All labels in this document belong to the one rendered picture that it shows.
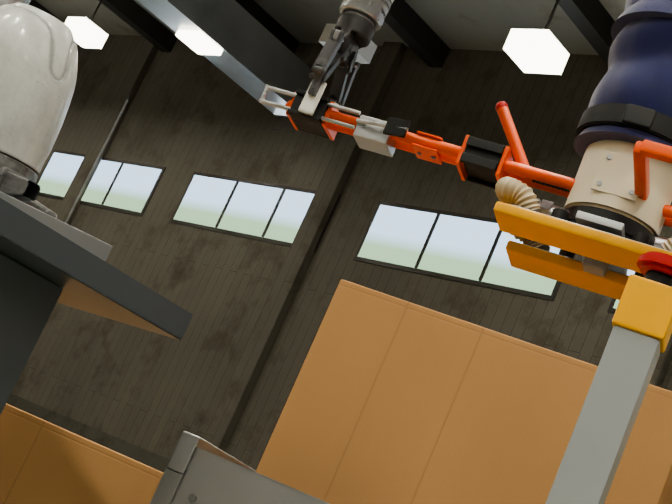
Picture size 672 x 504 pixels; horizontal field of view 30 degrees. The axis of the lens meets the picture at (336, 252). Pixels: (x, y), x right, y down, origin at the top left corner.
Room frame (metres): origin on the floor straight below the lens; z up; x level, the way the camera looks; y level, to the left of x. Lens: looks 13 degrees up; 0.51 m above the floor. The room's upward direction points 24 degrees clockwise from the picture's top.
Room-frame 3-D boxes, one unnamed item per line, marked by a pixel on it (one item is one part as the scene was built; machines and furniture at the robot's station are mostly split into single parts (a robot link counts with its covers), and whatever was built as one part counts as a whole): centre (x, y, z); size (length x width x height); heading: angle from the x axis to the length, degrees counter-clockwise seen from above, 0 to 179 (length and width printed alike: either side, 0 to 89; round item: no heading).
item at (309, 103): (2.24, 0.16, 1.29); 0.03 x 0.01 x 0.07; 69
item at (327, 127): (2.29, 0.14, 1.27); 0.08 x 0.07 x 0.05; 70
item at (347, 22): (2.28, 0.14, 1.44); 0.08 x 0.07 x 0.09; 159
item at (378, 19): (2.28, 0.14, 1.51); 0.09 x 0.09 x 0.06
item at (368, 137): (2.24, 0.02, 1.27); 0.07 x 0.07 x 0.04; 70
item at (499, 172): (2.16, -0.18, 1.28); 0.10 x 0.08 x 0.06; 160
